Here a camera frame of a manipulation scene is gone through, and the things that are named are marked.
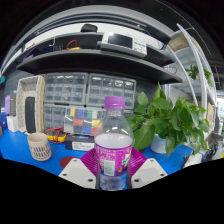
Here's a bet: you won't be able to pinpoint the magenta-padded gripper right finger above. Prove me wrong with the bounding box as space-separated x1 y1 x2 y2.
127 147 169 190

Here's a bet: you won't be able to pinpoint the dark grey desk shelf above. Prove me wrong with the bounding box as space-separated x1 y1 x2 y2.
0 4 184 85

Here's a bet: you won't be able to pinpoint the grey parts drawer cabinet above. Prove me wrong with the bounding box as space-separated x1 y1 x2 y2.
43 103 69 131
43 72 89 105
86 74 137 109

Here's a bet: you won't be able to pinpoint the clear bottle with purple label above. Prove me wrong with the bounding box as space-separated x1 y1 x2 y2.
93 95 135 192

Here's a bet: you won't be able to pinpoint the black desk device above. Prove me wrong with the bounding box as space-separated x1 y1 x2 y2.
203 131 224 161

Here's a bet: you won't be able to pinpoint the yellow multimeter with red leads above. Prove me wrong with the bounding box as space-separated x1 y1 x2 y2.
44 126 69 144

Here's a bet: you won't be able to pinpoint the small white box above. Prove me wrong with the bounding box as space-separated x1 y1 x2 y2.
6 114 19 133

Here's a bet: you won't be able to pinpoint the black rectangular speaker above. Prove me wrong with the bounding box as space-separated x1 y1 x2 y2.
24 96 37 134

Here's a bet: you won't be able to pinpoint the white shelf unit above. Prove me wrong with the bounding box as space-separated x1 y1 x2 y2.
164 23 218 134

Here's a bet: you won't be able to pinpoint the purple bag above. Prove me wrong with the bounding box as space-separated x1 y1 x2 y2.
3 94 12 116

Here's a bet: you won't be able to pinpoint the green potted plant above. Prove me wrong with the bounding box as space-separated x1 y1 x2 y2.
126 82 211 158

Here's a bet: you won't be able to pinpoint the black rounded device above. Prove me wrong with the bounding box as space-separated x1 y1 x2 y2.
80 23 99 34

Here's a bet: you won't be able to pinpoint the red and yellow cables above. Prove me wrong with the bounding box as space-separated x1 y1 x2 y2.
64 39 82 51

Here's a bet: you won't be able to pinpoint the blue box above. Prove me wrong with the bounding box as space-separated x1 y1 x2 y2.
0 113 9 133

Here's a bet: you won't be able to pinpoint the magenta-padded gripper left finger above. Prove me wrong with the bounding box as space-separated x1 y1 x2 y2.
58 147 98 190

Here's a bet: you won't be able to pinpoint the white oscilloscope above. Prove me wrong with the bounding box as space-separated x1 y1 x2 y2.
101 31 148 58

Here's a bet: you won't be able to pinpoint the white power adapter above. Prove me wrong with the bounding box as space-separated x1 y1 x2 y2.
183 151 203 169

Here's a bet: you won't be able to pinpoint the white perforated basket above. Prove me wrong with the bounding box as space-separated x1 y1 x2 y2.
15 75 46 134

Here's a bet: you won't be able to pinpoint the beige patterned cup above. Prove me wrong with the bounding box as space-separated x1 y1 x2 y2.
27 132 53 162

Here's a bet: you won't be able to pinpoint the dark grey box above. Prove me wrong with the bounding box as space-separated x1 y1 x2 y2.
9 89 18 118

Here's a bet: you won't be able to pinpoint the flat round red coaster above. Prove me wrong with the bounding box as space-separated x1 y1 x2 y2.
59 155 79 169

